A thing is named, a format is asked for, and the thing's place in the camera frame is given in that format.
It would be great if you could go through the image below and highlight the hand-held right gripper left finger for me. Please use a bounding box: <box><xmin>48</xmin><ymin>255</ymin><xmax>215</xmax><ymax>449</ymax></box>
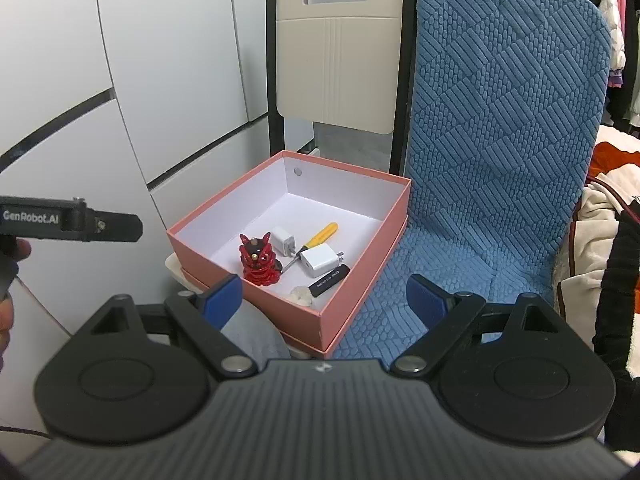
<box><xmin>72</xmin><ymin>274</ymin><xmax>258</xmax><ymax>378</ymax></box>

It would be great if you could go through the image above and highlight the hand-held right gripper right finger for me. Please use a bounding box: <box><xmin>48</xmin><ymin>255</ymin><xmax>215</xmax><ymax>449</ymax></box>
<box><xmin>390</xmin><ymin>274</ymin><xmax>581</xmax><ymax>376</ymax></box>

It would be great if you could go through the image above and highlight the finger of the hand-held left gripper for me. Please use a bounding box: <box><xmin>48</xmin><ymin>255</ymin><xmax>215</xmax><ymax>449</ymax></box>
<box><xmin>85</xmin><ymin>211</ymin><xmax>144</xmax><ymax>244</ymax></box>

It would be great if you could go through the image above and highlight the red and black lion figurine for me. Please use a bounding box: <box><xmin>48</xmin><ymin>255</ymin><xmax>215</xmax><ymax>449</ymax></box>
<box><xmin>238</xmin><ymin>231</ymin><xmax>281</xmax><ymax>287</ymax></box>

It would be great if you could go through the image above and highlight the white charger plug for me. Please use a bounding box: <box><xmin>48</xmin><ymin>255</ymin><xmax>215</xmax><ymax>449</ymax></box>
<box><xmin>271</xmin><ymin>226</ymin><xmax>297</xmax><ymax>257</ymax></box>
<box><xmin>299</xmin><ymin>246</ymin><xmax>348</xmax><ymax>279</ymax></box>

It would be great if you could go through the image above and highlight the black usb stick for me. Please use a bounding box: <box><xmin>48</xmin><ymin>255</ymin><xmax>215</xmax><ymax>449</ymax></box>
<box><xmin>307</xmin><ymin>264</ymin><xmax>350</xmax><ymax>298</ymax></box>

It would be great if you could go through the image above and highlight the yellow screwdriver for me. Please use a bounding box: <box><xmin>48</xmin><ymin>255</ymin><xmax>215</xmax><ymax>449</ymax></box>
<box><xmin>280</xmin><ymin>222</ymin><xmax>339</xmax><ymax>273</ymax></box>

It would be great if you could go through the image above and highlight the pink cardboard box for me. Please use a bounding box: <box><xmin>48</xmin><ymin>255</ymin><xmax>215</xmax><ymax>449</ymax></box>
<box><xmin>166</xmin><ymin>150</ymin><xmax>412</xmax><ymax>346</ymax></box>

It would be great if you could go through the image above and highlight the person's left hand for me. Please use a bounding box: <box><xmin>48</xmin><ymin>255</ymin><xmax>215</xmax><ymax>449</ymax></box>
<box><xmin>0</xmin><ymin>239</ymin><xmax>32</xmax><ymax>361</ymax></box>

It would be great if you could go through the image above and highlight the grey cloth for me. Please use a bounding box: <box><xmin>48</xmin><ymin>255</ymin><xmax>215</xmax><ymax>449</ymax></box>
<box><xmin>220</xmin><ymin>302</ymin><xmax>291</xmax><ymax>361</ymax></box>

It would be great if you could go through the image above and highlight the white wardrobe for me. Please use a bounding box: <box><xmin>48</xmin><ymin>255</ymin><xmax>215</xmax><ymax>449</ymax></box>
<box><xmin>0</xmin><ymin>0</ymin><xmax>321</xmax><ymax>341</ymax></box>

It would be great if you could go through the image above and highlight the blue quilted cloth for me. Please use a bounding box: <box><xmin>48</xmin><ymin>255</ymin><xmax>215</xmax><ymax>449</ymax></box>
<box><xmin>332</xmin><ymin>0</ymin><xmax>613</xmax><ymax>361</ymax></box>

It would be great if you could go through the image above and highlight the cream jacket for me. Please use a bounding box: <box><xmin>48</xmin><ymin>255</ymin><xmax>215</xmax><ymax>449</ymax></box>
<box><xmin>552</xmin><ymin>125</ymin><xmax>640</xmax><ymax>356</ymax></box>

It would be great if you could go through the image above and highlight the black garment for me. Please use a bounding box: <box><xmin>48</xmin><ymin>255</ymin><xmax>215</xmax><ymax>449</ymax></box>
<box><xmin>592</xmin><ymin>200</ymin><xmax>640</xmax><ymax>453</ymax></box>

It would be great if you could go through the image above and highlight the beige folding chair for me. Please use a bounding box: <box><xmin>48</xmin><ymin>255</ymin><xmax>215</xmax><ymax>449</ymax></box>
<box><xmin>165</xmin><ymin>0</ymin><xmax>418</xmax><ymax>361</ymax></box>

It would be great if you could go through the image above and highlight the dark thin cable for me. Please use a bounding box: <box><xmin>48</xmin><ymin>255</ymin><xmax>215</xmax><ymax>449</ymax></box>
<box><xmin>0</xmin><ymin>425</ymin><xmax>51</xmax><ymax>441</ymax></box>

